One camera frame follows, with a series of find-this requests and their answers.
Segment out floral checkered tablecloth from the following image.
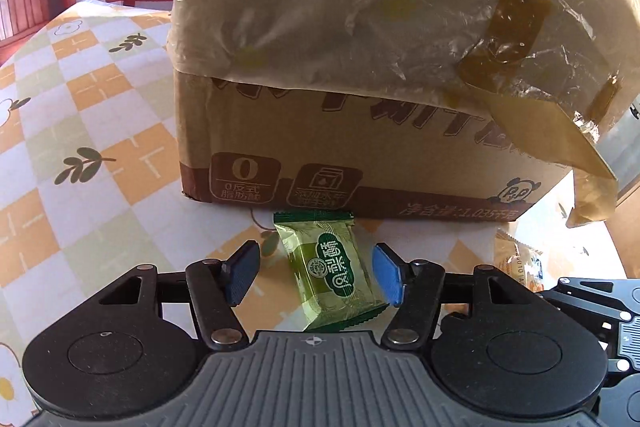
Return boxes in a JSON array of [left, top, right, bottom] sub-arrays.
[[0, 0, 640, 413]]

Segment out taped cardboard box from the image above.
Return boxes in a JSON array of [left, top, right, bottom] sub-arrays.
[[168, 0, 640, 229]]

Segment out small green pastry packet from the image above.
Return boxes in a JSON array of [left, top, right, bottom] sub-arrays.
[[273, 210, 391, 333]]

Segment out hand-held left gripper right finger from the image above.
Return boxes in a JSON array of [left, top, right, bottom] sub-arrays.
[[371, 243, 548, 351]]

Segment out pale orange snack packet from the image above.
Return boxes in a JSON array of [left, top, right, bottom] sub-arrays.
[[494, 229, 546, 294]]

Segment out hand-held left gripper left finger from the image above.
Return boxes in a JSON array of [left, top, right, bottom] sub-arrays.
[[98, 241, 262, 350]]

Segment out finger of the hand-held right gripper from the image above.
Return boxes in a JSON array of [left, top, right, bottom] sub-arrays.
[[542, 277, 640, 326]]

